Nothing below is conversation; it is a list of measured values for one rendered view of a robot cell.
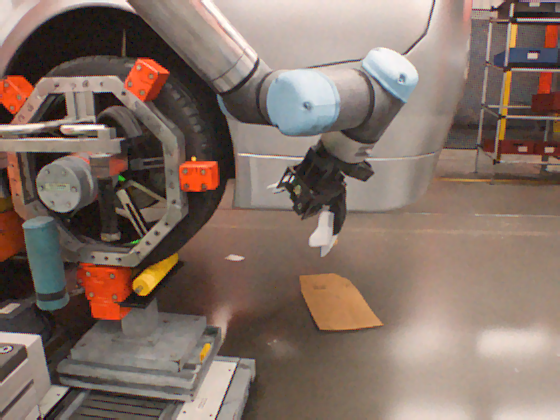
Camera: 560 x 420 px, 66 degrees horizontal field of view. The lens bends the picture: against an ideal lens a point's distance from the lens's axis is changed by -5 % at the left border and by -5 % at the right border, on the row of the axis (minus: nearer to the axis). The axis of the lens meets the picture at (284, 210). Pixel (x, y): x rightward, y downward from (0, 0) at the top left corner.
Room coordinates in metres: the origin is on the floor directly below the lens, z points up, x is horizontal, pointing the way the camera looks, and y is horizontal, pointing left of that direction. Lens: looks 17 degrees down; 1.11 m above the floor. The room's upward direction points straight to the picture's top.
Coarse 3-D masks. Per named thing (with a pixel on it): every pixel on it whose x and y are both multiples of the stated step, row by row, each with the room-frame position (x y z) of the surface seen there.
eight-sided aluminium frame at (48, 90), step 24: (48, 96) 1.23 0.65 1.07; (120, 96) 1.19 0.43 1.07; (24, 120) 1.23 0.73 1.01; (144, 120) 1.18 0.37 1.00; (168, 120) 1.22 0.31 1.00; (168, 144) 1.17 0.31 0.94; (24, 168) 1.28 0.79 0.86; (168, 168) 1.17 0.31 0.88; (24, 192) 1.25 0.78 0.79; (168, 192) 1.17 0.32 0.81; (24, 216) 1.24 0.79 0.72; (48, 216) 1.27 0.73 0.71; (168, 216) 1.17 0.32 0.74; (72, 240) 1.26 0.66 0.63; (144, 240) 1.18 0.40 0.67; (120, 264) 1.20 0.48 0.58
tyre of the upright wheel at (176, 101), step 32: (64, 64) 1.31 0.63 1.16; (96, 64) 1.29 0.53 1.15; (128, 64) 1.28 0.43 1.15; (160, 64) 1.44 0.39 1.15; (160, 96) 1.26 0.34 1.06; (192, 96) 1.35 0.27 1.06; (192, 128) 1.25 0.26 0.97; (192, 160) 1.25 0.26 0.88; (224, 160) 1.40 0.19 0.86; (192, 192) 1.25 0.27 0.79; (224, 192) 1.45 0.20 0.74; (192, 224) 1.25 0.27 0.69; (160, 256) 1.27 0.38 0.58
